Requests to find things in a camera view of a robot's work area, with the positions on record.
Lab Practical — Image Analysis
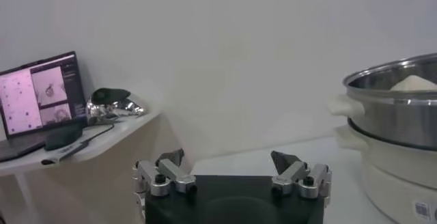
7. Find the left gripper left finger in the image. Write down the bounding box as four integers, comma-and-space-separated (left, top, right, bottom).
132, 148, 198, 199

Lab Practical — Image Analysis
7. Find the white electric cooking pot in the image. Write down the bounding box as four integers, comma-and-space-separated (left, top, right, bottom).
334, 124, 437, 224

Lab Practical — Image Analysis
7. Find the white side table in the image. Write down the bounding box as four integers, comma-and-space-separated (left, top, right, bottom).
0, 109, 192, 224

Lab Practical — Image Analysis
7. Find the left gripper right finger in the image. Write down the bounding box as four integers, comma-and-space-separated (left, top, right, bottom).
270, 150, 333, 199

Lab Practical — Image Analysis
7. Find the shiny chrome helmet-shaped device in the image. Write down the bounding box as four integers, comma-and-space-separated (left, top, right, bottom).
85, 87, 147, 126

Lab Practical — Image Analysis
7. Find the white steamed baozi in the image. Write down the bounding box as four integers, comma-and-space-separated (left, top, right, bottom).
390, 74, 437, 92

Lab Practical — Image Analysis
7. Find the black open laptop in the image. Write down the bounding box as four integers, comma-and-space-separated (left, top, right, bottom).
0, 51, 88, 163

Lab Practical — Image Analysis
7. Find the thin black desk cable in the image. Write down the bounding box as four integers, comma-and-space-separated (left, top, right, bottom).
80, 122, 115, 144

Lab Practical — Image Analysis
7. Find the perforated steel steamer basket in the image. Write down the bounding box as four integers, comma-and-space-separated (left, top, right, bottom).
328, 53, 437, 151

